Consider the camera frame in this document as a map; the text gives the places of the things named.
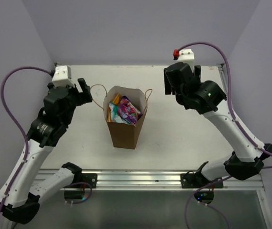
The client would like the orange Kettle chips bag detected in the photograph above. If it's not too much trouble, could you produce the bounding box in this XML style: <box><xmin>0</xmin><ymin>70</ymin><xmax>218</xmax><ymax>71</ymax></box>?
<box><xmin>111</xmin><ymin>93</ymin><xmax>121</xmax><ymax>105</ymax></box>

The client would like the teal candy bag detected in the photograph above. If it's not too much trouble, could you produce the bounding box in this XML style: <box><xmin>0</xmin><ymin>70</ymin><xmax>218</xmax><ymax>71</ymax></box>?
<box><xmin>107</xmin><ymin>102</ymin><xmax>121</xmax><ymax>123</ymax></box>

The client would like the purple Fox's candy bag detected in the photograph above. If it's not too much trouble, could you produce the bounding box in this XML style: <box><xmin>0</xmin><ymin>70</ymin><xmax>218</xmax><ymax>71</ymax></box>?
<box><xmin>117</xmin><ymin>96</ymin><xmax>142</xmax><ymax>125</ymax></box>

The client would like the brown paper bag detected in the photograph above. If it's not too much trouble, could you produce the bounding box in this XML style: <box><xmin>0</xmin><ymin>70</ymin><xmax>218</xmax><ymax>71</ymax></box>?
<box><xmin>100</xmin><ymin>86</ymin><xmax>149</xmax><ymax>149</ymax></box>

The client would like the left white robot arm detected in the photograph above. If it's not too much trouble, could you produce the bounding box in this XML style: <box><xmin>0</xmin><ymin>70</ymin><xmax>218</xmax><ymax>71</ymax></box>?
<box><xmin>0</xmin><ymin>78</ymin><xmax>92</xmax><ymax>224</ymax></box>

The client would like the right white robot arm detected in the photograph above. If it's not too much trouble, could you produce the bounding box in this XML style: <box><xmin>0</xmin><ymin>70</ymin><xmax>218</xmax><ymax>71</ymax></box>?
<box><xmin>163</xmin><ymin>62</ymin><xmax>272</xmax><ymax>187</ymax></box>

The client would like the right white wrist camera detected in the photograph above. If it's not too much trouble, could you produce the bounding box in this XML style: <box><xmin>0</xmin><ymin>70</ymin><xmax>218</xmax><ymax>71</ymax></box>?
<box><xmin>173</xmin><ymin>49</ymin><xmax>194</xmax><ymax>71</ymax></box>

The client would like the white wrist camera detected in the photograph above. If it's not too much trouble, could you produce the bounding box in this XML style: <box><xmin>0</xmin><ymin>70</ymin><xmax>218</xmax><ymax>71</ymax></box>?
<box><xmin>173</xmin><ymin>49</ymin><xmax>194</xmax><ymax>71</ymax></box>
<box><xmin>52</xmin><ymin>65</ymin><xmax>75</xmax><ymax>87</ymax></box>

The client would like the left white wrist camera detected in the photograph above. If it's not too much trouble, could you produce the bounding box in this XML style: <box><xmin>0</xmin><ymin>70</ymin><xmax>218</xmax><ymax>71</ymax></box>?
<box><xmin>52</xmin><ymin>65</ymin><xmax>75</xmax><ymax>87</ymax></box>

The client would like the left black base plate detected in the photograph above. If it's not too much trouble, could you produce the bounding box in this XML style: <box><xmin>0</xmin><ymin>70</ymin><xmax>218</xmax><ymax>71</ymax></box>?
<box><xmin>81</xmin><ymin>173</ymin><xmax>98</xmax><ymax>189</ymax></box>

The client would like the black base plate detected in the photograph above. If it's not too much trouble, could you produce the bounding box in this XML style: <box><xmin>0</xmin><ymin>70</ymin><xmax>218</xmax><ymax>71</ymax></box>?
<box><xmin>81</xmin><ymin>173</ymin><xmax>98</xmax><ymax>189</ymax></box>
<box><xmin>180</xmin><ymin>171</ymin><xmax>221</xmax><ymax>188</ymax></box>

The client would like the aluminium mounting rail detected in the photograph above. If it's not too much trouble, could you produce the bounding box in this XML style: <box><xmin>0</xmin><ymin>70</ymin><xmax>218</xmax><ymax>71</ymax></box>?
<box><xmin>82</xmin><ymin>170</ymin><xmax>265</xmax><ymax>191</ymax></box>

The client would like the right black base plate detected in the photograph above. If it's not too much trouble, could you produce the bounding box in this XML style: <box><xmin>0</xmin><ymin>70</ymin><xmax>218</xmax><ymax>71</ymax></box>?
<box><xmin>180</xmin><ymin>171</ymin><xmax>221</xmax><ymax>188</ymax></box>

